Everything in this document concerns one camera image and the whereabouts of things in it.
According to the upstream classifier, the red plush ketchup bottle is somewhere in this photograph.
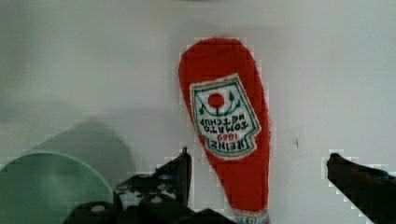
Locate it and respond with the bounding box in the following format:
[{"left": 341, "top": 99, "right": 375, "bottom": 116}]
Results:
[{"left": 178, "top": 37, "right": 271, "bottom": 224}]

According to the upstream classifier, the green mug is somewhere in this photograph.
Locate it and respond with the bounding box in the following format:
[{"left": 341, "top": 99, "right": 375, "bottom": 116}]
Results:
[{"left": 0, "top": 120, "right": 134, "bottom": 224}]

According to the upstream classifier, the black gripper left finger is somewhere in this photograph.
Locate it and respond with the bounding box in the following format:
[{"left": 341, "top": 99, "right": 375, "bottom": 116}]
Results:
[{"left": 113, "top": 147, "right": 192, "bottom": 218}]

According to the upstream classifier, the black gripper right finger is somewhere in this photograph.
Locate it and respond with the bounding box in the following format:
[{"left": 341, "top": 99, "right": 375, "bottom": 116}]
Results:
[{"left": 326, "top": 153, "right": 396, "bottom": 224}]

